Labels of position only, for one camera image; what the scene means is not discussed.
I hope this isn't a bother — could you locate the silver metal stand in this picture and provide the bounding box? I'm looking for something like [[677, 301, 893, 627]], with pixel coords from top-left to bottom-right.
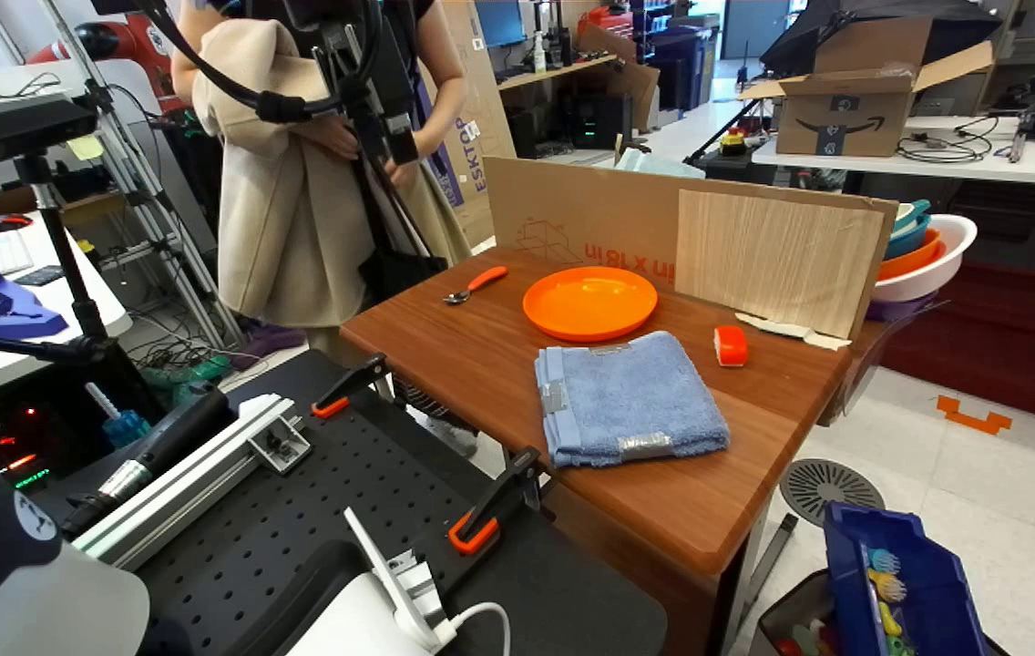
[[40, 0, 246, 350]]

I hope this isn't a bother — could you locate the white side table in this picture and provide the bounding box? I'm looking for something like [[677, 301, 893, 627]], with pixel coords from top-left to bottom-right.
[[0, 211, 136, 414]]

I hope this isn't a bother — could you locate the aluminium profile rail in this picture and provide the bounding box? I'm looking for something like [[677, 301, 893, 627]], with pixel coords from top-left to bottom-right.
[[70, 395, 313, 572]]

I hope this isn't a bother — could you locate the beige coat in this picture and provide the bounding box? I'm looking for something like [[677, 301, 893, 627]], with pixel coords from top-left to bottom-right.
[[191, 13, 473, 330]]

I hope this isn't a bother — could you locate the white rounded housing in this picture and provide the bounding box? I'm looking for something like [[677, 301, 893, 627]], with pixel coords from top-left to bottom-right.
[[286, 567, 423, 656]]

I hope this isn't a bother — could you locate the black control box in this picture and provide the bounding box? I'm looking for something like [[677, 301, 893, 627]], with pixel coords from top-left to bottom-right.
[[0, 386, 72, 493]]

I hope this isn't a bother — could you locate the black storage bin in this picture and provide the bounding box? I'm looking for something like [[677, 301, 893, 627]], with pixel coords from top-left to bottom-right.
[[751, 567, 837, 656]]

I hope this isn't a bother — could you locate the black camera on tripod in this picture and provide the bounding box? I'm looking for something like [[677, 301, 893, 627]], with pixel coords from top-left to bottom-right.
[[0, 90, 104, 169]]

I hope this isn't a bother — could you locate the blue storage bin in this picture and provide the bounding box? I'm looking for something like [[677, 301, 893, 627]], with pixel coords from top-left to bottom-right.
[[822, 499, 992, 656]]

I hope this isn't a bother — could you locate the white plastic bowl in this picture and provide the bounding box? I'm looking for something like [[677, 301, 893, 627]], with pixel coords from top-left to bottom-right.
[[868, 211, 979, 307]]

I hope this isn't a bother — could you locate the brown cardboard backdrop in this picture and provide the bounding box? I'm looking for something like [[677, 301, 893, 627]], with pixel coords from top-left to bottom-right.
[[480, 152, 903, 341]]

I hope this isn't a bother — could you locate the black perforated breadboard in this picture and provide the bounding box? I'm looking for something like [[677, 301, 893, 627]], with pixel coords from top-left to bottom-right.
[[115, 350, 673, 656]]

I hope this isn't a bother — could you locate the black silver handle tool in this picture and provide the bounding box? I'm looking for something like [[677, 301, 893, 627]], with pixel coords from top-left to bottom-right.
[[93, 386, 236, 508]]

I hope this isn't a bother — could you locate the orange plastic plate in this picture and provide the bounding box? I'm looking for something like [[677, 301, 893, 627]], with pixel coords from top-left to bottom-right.
[[517, 263, 665, 347]]

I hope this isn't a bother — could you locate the open cardboard shipping box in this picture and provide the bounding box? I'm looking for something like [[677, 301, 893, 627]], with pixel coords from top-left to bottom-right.
[[741, 13, 998, 161]]

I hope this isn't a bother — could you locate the orange plastic bowl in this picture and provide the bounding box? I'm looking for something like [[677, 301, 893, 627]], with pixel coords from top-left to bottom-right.
[[880, 228, 948, 283]]

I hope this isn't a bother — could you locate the black orange bar clamp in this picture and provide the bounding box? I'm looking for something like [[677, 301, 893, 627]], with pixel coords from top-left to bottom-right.
[[440, 448, 548, 560], [311, 353, 394, 426]]

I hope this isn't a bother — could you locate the blue handled screwdriver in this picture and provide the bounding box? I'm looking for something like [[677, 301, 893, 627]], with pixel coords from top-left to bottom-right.
[[82, 380, 152, 451]]

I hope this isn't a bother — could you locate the black tripod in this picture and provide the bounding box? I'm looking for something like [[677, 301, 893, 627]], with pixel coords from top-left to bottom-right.
[[0, 149, 129, 368]]

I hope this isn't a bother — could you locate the metal spoon orange handle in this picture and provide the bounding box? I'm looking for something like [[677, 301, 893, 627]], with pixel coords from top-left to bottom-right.
[[440, 263, 513, 311]]

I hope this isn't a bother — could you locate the white cable with plug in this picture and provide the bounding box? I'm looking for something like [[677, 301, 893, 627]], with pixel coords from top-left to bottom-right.
[[338, 502, 513, 656]]

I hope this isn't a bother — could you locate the teal plastic bowl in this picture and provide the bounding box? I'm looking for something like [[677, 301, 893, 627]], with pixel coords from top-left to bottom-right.
[[885, 198, 936, 260]]

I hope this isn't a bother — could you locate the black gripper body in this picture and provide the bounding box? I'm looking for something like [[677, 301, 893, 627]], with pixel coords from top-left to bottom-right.
[[319, 0, 423, 169]]

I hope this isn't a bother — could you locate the blue terry towel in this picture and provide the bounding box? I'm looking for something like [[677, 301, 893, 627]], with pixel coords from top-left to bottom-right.
[[530, 328, 733, 475]]

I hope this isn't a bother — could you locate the person in dark shirt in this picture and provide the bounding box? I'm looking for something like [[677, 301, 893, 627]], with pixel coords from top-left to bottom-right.
[[167, 0, 473, 330]]

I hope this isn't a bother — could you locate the small orange cylinder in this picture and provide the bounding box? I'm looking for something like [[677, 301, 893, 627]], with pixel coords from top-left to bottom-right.
[[711, 322, 754, 370]]

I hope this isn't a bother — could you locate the light wooden slat board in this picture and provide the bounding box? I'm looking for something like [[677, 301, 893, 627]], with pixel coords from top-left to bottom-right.
[[670, 185, 885, 341]]

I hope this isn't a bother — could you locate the round grey floor grille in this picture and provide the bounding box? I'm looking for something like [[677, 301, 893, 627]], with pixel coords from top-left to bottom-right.
[[777, 457, 890, 528]]

